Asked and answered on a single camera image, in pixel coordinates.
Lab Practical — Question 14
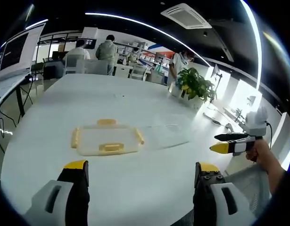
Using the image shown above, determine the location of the green potted plant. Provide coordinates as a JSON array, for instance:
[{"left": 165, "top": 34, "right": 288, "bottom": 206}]
[{"left": 170, "top": 67, "right": 218, "bottom": 110}]

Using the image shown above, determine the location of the large display screen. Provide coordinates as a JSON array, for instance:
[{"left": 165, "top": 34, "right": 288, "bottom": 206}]
[{"left": 0, "top": 23, "right": 46, "bottom": 82}]

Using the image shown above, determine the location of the clear lid with yellow buckles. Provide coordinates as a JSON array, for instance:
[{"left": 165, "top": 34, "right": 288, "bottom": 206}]
[{"left": 71, "top": 119, "right": 146, "bottom": 157}]

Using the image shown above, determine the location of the ceiling air conditioner vent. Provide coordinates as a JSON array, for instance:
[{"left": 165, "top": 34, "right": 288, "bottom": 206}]
[{"left": 160, "top": 4, "right": 213, "bottom": 30}]

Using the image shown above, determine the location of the person's right hand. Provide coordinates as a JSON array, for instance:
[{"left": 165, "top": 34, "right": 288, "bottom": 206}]
[{"left": 245, "top": 137, "right": 274, "bottom": 171}]

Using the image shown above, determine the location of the grey mesh chair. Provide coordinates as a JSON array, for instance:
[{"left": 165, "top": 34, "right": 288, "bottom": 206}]
[{"left": 224, "top": 164, "right": 271, "bottom": 214}]

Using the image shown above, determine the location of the clear plastic container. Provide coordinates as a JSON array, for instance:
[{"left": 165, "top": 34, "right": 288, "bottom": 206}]
[{"left": 137, "top": 100, "right": 191, "bottom": 151}]

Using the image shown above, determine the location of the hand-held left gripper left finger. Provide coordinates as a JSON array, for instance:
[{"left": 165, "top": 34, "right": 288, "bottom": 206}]
[{"left": 24, "top": 160, "right": 91, "bottom": 226}]

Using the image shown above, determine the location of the white office chair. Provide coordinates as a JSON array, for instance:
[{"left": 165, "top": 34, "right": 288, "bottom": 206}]
[
  {"left": 64, "top": 53, "right": 87, "bottom": 75},
  {"left": 130, "top": 64, "right": 148, "bottom": 81},
  {"left": 84, "top": 58, "right": 109, "bottom": 75}
]

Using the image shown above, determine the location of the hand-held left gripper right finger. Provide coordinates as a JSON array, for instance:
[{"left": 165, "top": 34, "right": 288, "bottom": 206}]
[{"left": 193, "top": 161, "right": 257, "bottom": 226}]

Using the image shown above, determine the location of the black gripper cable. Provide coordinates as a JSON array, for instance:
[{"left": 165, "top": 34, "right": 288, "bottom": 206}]
[{"left": 265, "top": 121, "right": 273, "bottom": 148}]

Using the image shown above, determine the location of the white side desk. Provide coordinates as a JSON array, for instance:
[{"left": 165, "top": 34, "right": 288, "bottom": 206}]
[{"left": 0, "top": 74, "right": 30, "bottom": 107}]

